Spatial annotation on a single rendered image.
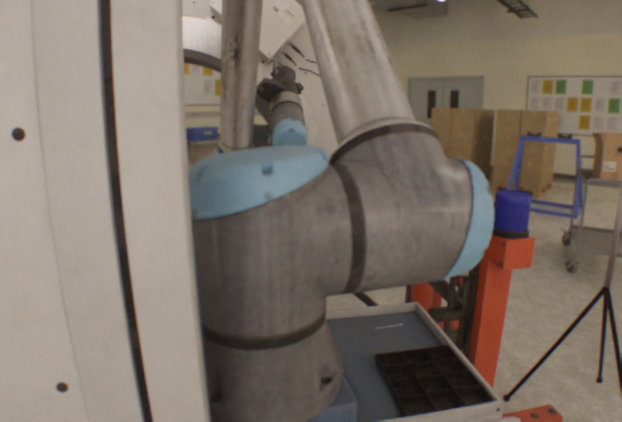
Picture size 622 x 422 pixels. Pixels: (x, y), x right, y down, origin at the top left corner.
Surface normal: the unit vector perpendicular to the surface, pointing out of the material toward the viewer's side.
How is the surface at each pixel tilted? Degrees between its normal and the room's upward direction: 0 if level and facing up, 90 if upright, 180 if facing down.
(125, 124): 90
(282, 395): 70
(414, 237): 90
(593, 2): 90
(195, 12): 90
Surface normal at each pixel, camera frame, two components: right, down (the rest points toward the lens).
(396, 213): 0.25, -0.24
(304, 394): 0.54, -0.18
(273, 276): 0.28, 0.19
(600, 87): -0.67, 0.15
